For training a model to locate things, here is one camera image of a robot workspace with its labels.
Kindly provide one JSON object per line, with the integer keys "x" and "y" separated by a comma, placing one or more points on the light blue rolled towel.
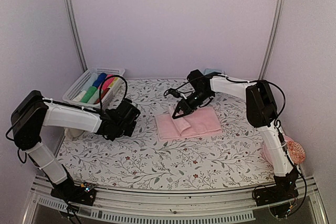
{"x": 90, "y": 81}

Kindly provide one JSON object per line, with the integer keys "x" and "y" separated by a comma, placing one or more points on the grey green rolled towel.
{"x": 95, "y": 97}

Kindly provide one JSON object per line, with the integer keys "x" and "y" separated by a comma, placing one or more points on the dark blue rolled towel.
{"x": 101, "y": 77}

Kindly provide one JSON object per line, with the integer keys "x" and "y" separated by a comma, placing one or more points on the white plastic basket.
{"x": 74, "y": 94}

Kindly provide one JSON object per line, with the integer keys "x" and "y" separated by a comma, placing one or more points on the front aluminium rail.
{"x": 126, "y": 205}

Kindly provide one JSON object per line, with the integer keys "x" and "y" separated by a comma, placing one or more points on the red patterned bowl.
{"x": 296, "y": 152}

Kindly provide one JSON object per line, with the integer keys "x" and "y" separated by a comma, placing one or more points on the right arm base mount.
{"x": 266, "y": 195}

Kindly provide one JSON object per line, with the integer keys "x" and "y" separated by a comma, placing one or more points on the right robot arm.
{"x": 261, "y": 113}

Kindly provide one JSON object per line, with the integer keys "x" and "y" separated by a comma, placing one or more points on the cream mug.
{"x": 72, "y": 133}

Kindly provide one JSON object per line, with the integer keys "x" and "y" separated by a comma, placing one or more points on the yellow rolled towel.
{"x": 113, "y": 82}

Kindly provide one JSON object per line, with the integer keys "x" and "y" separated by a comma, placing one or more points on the floral tablecloth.
{"x": 233, "y": 158}

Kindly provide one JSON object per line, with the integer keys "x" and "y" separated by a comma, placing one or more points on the pink plate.
{"x": 266, "y": 153}

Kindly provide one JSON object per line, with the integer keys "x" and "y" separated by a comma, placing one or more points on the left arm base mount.
{"x": 68, "y": 191}

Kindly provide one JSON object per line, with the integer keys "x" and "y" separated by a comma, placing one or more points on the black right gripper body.
{"x": 196, "y": 102}

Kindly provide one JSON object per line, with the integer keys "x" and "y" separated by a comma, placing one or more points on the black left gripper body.
{"x": 123, "y": 131}

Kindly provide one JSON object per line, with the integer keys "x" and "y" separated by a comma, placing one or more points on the pink towel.
{"x": 202, "y": 122}
{"x": 106, "y": 83}

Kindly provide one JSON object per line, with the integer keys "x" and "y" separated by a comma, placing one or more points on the pink rolled towel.
{"x": 106, "y": 83}

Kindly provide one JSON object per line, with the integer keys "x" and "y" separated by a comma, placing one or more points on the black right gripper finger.
{"x": 180, "y": 114}
{"x": 180, "y": 107}

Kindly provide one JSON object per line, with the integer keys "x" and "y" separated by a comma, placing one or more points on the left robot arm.
{"x": 36, "y": 112}

